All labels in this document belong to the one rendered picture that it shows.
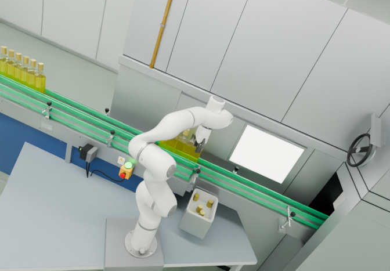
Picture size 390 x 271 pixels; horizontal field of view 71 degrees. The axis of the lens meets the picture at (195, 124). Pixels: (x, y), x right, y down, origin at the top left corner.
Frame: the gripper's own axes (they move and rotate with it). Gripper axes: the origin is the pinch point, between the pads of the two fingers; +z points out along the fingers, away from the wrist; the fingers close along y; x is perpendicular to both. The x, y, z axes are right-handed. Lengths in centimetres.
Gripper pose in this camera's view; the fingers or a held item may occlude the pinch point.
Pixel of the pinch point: (197, 146)
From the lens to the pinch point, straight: 156.4
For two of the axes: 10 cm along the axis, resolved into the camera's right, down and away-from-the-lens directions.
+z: -3.3, 8.1, 4.8
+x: 9.4, 2.2, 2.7
